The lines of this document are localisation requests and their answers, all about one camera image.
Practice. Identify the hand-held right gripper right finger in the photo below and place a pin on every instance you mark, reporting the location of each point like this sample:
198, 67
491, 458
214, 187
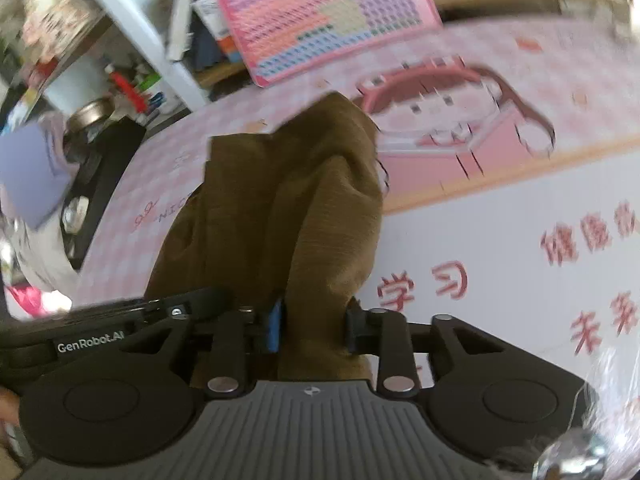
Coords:
352, 332

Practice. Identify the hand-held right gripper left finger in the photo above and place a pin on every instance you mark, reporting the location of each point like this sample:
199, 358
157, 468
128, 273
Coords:
274, 327

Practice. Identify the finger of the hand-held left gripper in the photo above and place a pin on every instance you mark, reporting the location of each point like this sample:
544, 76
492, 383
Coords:
200, 302

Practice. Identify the white wristwatch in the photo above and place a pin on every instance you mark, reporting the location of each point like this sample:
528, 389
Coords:
75, 212

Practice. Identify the black flat box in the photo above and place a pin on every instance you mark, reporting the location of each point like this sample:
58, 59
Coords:
107, 170

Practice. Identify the lavender cloth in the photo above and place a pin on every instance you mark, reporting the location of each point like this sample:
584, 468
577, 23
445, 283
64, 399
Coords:
35, 170

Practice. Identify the round gold tin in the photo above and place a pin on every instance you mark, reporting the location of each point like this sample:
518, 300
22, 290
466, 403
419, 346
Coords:
90, 116

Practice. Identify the red tassel ornament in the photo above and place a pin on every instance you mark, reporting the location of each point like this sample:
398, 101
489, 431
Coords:
127, 90

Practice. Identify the white open book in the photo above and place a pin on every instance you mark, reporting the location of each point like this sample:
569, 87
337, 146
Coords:
180, 15

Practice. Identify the pink learning tablet toy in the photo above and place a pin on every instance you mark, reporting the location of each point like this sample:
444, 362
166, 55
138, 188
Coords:
325, 15

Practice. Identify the white shelf post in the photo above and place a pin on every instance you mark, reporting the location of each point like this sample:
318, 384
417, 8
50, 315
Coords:
145, 35

